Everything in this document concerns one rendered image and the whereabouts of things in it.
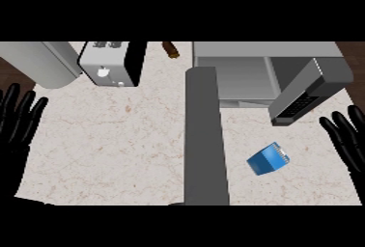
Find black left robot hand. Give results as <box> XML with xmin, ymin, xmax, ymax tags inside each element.
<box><xmin>0</xmin><ymin>82</ymin><xmax>50</xmax><ymax>201</ymax></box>

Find pale grey rounded appliance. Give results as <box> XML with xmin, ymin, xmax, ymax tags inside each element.
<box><xmin>0</xmin><ymin>41</ymin><xmax>82</xmax><ymax>90</ymax></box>

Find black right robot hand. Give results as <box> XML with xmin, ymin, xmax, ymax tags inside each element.
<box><xmin>317</xmin><ymin>104</ymin><xmax>365</xmax><ymax>202</ymax></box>

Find silver and black toaster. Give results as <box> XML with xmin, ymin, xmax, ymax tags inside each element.
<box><xmin>76</xmin><ymin>41</ymin><xmax>147</xmax><ymax>88</ymax></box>

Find grey microwave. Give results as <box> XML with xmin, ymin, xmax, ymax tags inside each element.
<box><xmin>192</xmin><ymin>41</ymin><xmax>354</xmax><ymax>127</ymax></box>

